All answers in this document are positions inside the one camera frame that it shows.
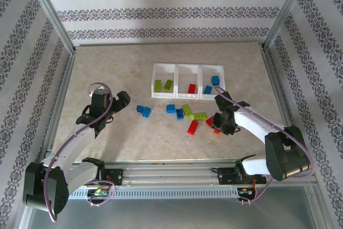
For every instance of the red lego brick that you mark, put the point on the red lego brick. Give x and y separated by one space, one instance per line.
193 127
192 88
209 121

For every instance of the green lego brick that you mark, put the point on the green lego brick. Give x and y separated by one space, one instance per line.
158 85
200 116
187 111
168 84

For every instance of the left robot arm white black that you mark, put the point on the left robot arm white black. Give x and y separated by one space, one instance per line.
67 143

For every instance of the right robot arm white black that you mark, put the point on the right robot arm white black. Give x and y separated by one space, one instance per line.
254 124

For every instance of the small blue lego brick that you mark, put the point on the small blue lego brick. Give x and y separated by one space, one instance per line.
140 109

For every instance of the small control board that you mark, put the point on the small control board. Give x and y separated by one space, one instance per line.
245 191
97 192

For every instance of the grey metal sheet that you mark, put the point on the grey metal sheet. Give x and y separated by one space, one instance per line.
160 215

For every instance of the aluminium side rail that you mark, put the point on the aluminium side rail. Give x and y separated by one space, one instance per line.
276 84
59 105

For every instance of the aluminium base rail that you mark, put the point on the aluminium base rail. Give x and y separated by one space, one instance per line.
171 172

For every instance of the aluminium frame post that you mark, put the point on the aluminium frame post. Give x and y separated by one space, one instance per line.
51 11
286 11

